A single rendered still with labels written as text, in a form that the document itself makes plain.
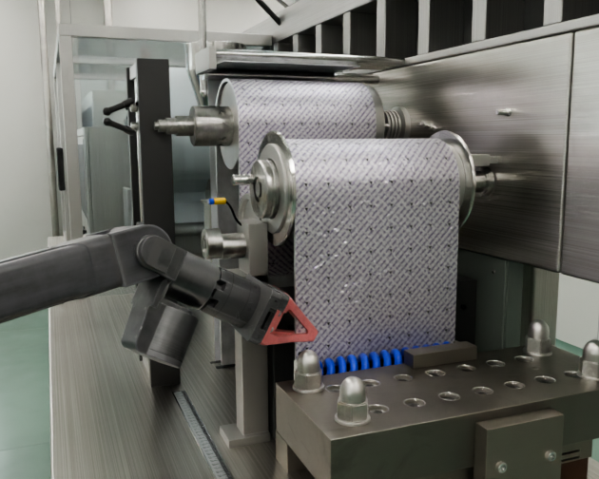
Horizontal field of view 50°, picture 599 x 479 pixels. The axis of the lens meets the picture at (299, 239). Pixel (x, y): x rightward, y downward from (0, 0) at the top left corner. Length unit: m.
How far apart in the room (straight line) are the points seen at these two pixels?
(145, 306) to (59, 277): 0.10
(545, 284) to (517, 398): 0.45
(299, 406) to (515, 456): 0.23
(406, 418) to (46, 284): 0.38
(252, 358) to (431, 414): 0.29
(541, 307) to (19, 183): 5.53
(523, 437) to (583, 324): 3.51
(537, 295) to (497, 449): 0.50
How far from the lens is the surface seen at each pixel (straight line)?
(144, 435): 0.97
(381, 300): 0.85
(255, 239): 0.84
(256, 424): 0.92
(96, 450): 0.95
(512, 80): 0.95
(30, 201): 6.31
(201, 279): 0.73
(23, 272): 0.65
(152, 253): 0.68
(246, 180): 0.83
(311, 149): 0.81
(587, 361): 0.85
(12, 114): 6.29
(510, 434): 0.73
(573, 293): 4.26
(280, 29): 1.81
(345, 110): 1.07
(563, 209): 0.88
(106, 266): 0.67
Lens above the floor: 1.31
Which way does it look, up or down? 9 degrees down
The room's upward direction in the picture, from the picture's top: straight up
